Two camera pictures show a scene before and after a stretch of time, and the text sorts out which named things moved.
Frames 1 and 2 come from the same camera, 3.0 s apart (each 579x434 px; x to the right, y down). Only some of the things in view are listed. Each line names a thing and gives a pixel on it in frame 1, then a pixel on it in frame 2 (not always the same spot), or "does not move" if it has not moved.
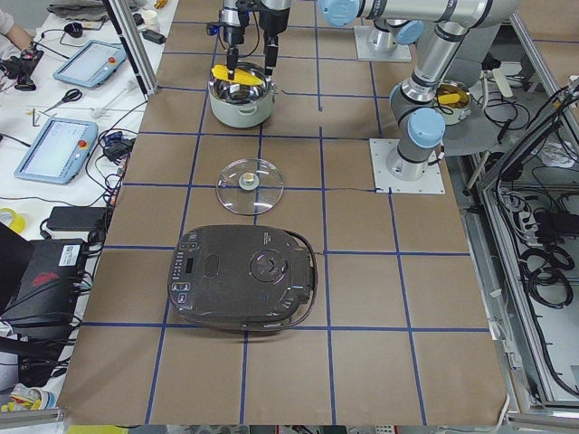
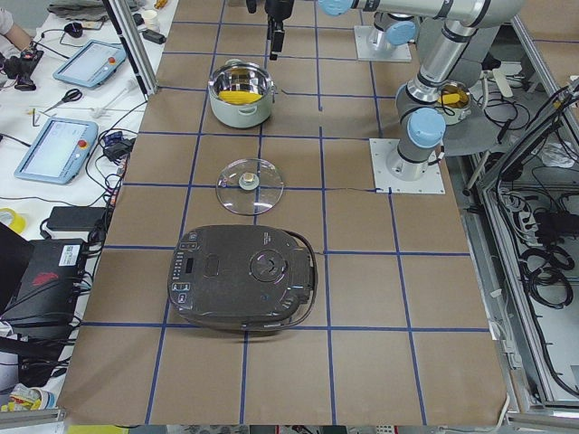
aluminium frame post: [133, 47] does not move
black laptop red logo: [39, 279] does not move
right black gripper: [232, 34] -> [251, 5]
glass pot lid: [250, 186] does not move
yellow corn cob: [221, 71] -> [238, 98]
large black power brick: [75, 218] does not move
